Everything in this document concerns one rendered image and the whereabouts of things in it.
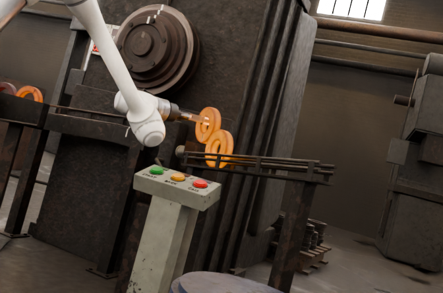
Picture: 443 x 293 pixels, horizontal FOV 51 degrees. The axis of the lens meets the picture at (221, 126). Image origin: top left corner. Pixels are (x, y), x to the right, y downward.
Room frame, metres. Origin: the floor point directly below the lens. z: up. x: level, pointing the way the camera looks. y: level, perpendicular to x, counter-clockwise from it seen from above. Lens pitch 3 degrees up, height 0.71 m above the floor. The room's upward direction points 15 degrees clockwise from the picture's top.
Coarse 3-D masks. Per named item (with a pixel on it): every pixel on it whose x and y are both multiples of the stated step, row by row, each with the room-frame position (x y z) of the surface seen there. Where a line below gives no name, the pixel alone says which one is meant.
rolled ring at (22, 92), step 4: (20, 88) 2.62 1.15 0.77; (24, 88) 2.60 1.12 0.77; (28, 88) 2.59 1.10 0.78; (32, 88) 2.58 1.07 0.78; (36, 88) 2.59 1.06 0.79; (20, 92) 2.61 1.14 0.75; (24, 92) 2.61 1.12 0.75; (28, 92) 2.62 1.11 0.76; (32, 92) 2.58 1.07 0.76; (36, 92) 2.57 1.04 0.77; (40, 92) 2.59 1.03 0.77; (20, 96) 2.62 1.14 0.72; (36, 96) 2.57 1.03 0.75; (40, 96) 2.57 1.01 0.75; (36, 100) 2.56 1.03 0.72; (40, 100) 2.57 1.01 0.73
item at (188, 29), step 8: (144, 8) 2.33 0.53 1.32; (152, 8) 2.31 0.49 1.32; (160, 8) 2.29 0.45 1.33; (168, 8) 2.28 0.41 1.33; (176, 16) 2.25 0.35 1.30; (184, 16) 2.24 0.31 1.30; (184, 24) 2.23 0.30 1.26; (192, 32) 2.22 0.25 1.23; (192, 40) 2.21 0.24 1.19; (192, 48) 2.20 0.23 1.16; (192, 56) 2.23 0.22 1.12; (184, 64) 2.21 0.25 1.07; (192, 64) 2.25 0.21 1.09; (184, 72) 2.21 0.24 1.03; (176, 80) 2.22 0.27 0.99; (184, 80) 2.27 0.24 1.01; (136, 88) 2.30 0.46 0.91; (152, 88) 2.26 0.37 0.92; (160, 88) 2.25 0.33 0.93; (168, 88) 2.23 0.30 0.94
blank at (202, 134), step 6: (204, 108) 1.97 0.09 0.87; (210, 108) 1.93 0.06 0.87; (204, 114) 1.96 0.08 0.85; (210, 114) 1.92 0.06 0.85; (216, 114) 1.90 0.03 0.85; (210, 120) 1.91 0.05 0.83; (216, 120) 1.89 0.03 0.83; (198, 126) 1.99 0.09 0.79; (204, 126) 1.99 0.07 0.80; (210, 126) 1.90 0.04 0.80; (216, 126) 1.89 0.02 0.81; (198, 132) 1.98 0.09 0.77; (204, 132) 1.94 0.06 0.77; (210, 132) 1.90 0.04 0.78; (198, 138) 1.97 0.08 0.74; (204, 138) 1.93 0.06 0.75
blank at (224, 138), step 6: (216, 132) 1.86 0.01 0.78; (222, 132) 1.82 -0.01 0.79; (228, 132) 1.83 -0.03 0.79; (210, 138) 1.88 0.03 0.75; (216, 138) 1.85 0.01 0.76; (222, 138) 1.81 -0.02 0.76; (228, 138) 1.79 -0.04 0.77; (210, 144) 1.87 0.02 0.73; (216, 144) 1.87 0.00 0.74; (222, 144) 1.80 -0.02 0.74; (228, 144) 1.78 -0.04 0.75; (210, 150) 1.86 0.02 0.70; (216, 150) 1.88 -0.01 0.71; (222, 150) 1.79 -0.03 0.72; (228, 150) 1.78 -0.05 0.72; (210, 156) 1.85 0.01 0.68; (216, 156) 1.82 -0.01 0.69; (210, 162) 1.84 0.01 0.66; (222, 162) 1.79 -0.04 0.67
